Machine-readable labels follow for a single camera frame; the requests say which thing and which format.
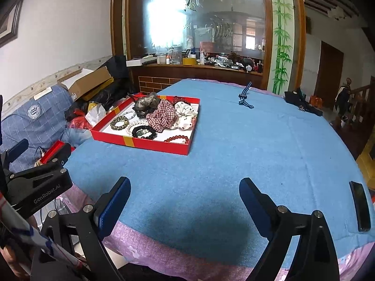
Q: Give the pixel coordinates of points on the flat white box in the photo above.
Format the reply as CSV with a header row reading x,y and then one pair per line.
x,y
140,62

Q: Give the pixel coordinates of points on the wooden glass partition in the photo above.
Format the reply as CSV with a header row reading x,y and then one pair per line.
x,y
118,20

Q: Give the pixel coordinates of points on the dark sheer scrunchie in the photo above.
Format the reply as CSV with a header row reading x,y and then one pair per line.
x,y
146,104

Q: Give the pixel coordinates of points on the red jewelry box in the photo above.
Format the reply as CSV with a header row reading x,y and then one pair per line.
x,y
146,145

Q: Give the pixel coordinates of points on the red plaid scrunchie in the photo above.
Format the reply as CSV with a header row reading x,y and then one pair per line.
x,y
161,115

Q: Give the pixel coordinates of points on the blue blanket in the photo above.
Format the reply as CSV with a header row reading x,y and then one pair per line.
x,y
234,158

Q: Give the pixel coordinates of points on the person's left forearm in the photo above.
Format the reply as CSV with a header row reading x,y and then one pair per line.
x,y
14,225

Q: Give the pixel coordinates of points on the blue plaid cloth with emblem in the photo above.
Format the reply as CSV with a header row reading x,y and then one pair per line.
x,y
32,123

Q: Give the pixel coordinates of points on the wooden picture frame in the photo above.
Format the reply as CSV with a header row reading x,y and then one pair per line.
x,y
7,26

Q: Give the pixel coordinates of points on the black smartphone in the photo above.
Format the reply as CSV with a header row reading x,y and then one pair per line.
x,y
361,205

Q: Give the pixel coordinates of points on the black plastic bag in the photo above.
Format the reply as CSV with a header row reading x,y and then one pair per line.
x,y
114,85

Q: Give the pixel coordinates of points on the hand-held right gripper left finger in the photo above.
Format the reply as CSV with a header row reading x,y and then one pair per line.
x,y
114,205

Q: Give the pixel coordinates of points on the orange bag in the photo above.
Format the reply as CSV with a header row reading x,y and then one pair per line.
x,y
316,102

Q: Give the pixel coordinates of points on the red plastic bag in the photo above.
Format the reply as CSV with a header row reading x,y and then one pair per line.
x,y
79,120

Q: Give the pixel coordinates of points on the pink bed sheet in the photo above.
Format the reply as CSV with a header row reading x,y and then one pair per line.
x,y
140,248

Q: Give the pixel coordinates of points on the white dotted scrunchie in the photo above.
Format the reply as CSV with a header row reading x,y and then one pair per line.
x,y
184,115

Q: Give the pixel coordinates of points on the green bamboo wall decal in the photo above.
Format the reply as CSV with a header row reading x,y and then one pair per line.
x,y
281,41

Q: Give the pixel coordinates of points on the wooden counter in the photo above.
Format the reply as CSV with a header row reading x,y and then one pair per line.
x,y
164,77

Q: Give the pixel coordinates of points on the wooden stair railing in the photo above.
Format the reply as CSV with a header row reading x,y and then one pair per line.
x,y
360,108

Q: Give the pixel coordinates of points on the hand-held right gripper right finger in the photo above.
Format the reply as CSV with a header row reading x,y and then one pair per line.
x,y
253,202

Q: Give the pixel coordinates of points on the brown wooden door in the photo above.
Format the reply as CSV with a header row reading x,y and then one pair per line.
x,y
328,76

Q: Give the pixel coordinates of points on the red box lid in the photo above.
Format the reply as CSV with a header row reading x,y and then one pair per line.
x,y
49,152

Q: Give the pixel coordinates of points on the cardboard box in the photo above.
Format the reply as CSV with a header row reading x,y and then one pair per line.
x,y
88,82

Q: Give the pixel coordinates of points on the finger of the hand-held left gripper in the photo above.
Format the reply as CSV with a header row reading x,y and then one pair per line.
x,y
63,155
16,150

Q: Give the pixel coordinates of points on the clear glass jar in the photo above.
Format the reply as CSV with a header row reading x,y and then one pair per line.
x,y
175,55

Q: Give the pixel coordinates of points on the dark hanging jacket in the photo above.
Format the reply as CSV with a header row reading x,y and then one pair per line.
x,y
342,102

